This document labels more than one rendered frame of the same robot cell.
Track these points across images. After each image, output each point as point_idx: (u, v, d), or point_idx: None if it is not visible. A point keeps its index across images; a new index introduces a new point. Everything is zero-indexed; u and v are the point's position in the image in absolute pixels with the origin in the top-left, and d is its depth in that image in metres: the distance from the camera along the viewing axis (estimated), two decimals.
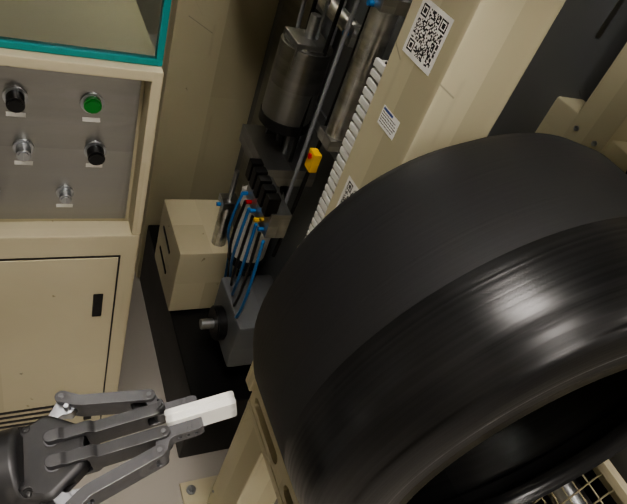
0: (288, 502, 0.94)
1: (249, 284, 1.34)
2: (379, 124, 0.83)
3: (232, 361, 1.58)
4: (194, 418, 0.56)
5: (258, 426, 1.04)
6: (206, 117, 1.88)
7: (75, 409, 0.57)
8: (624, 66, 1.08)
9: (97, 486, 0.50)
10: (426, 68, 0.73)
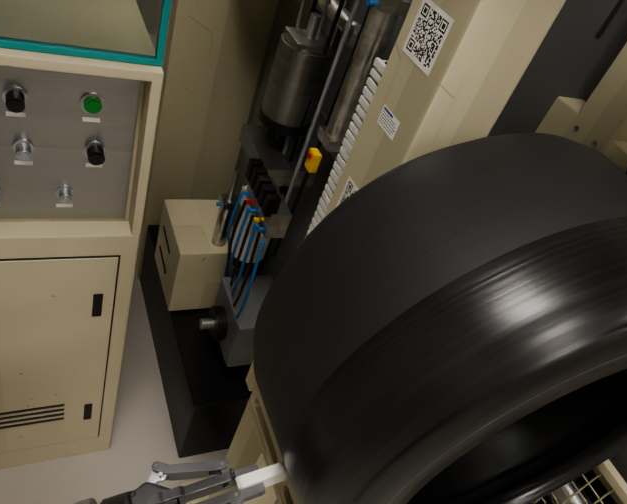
0: (288, 502, 0.94)
1: (249, 284, 1.34)
2: (379, 124, 0.83)
3: (232, 361, 1.58)
4: (258, 483, 0.74)
5: (258, 426, 1.04)
6: (206, 117, 1.88)
7: (166, 476, 0.74)
8: (624, 66, 1.08)
9: None
10: (426, 68, 0.73)
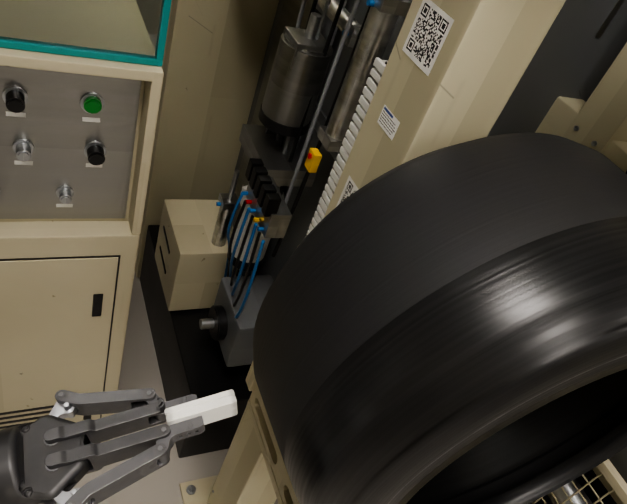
0: (288, 502, 0.94)
1: (249, 284, 1.34)
2: (379, 124, 0.83)
3: (232, 361, 1.58)
4: (195, 417, 0.56)
5: (258, 426, 1.04)
6: (206, 117, 1.88)
7: (75, 408, 0.56)
8: (624, 66, 1.08)
9: (97, 485, 0.50)
10: (426, 68, 0.73)
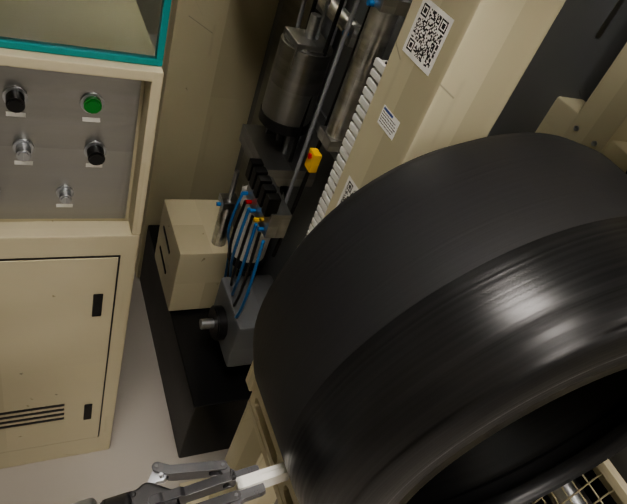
0: (288, 502, 0.94)
1: (249, 284, 1.34)
2: (379, 124, 0.83)
3: (232, 361, 1.58)
4: (258, 484, 0.74)
5: (258, 426, 1.04)
6: (206, 117, 1.88)
7: (167, 476, 0.74)
8: (624, 66, 1.08)
9: None
10: (426, 68, 0.73)
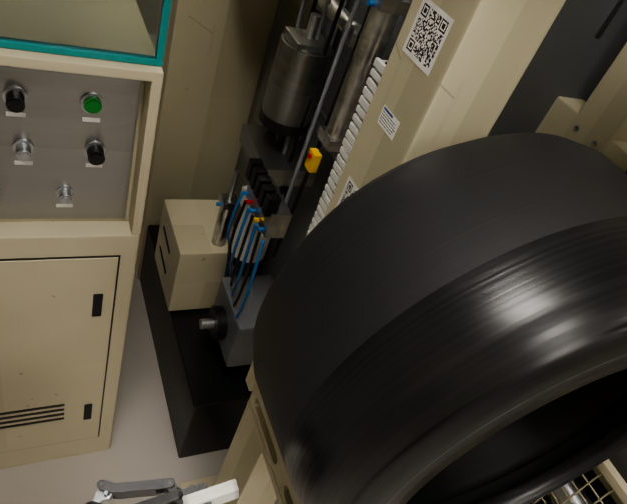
0: (288, 502, 0.94)
1: (249, 284, 1.34)
2: (379, 124, 0.83)
3: (232, 361, 1.58)
4: (205, 502, 0.72)
5: (258, 426, 1.04)
6: (206, 117, 1.88)
7: (112, 494, 0.72)
8: (624, 66, 1.08)
9: None
10: (426, 68, 0.73)
